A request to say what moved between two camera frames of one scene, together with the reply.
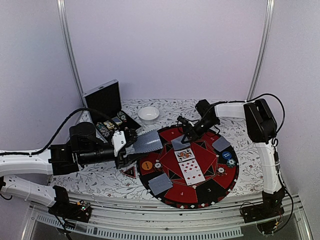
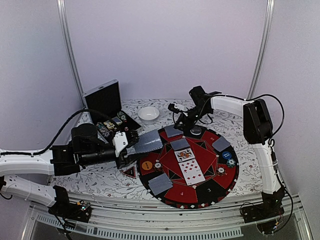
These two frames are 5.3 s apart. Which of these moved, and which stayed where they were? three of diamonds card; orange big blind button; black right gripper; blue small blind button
Moved: black right gripper
Stayed: blue small blind button; orange big blind button; three of diamonds card
